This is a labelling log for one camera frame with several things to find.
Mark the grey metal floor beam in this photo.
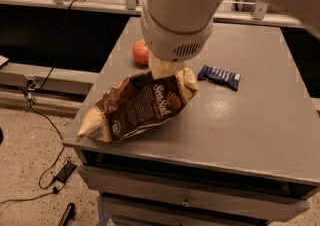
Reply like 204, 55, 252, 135
0, 63, 98, 95

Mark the black handle object on floor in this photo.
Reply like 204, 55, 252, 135
58, 203, 75, 226

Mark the black power adapter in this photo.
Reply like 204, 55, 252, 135
54, 161, 77, 183

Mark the grey drawer cabinet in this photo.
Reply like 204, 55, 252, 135
64, 24, 320, 226

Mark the black cable on floor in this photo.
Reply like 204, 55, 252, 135
0, 0, 87, 205

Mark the brown chip bag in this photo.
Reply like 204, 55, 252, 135
77, 67, 198, 142

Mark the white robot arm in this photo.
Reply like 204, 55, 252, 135
141, 0, 320, 79

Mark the red apple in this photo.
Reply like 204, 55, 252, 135
132, 39, 149, 66

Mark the blue snack bar wrapper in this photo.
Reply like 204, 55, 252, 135
197, 65, 241, 91

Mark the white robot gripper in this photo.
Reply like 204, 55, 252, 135
141, 12, 213, 80

